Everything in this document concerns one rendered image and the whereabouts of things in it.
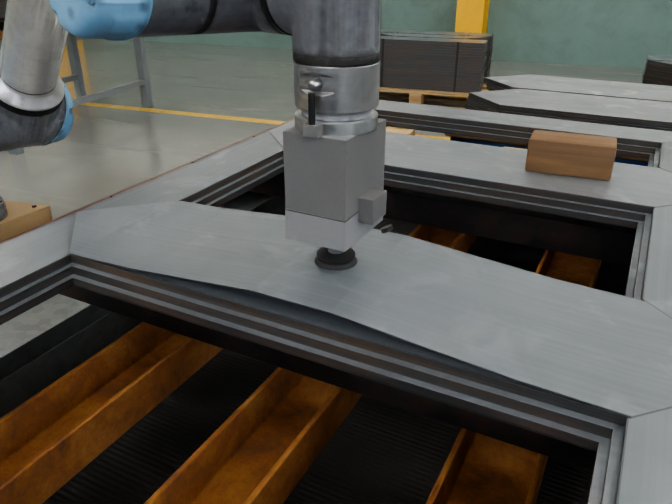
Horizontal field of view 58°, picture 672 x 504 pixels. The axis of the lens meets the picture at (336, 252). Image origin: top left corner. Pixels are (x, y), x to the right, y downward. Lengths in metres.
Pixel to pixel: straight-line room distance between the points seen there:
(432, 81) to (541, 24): 2.81
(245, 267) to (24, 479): 0.27
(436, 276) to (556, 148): 0.41
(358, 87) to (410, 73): 4.62
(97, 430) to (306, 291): 0.26
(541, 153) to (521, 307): 0.41
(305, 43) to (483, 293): 0.28
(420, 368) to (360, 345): 0.06
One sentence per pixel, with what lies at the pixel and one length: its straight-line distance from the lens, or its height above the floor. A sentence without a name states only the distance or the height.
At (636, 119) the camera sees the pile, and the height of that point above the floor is 0.85.
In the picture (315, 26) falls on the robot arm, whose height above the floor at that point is 1.09.
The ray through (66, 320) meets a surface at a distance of 0.93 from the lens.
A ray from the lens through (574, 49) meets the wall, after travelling 7.71.
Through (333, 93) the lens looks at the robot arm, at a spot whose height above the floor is 1.03.
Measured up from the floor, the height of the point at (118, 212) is 0.84.
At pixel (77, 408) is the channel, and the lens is 0.76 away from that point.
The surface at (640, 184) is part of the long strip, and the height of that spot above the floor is 0.84.
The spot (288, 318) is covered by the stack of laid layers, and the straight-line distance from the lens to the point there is 0.55.
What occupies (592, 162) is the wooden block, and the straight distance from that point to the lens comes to 0.95.
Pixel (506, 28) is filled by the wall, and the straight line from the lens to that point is 7.73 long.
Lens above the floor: 1.14
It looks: 26 degrees down
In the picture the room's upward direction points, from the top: straight up
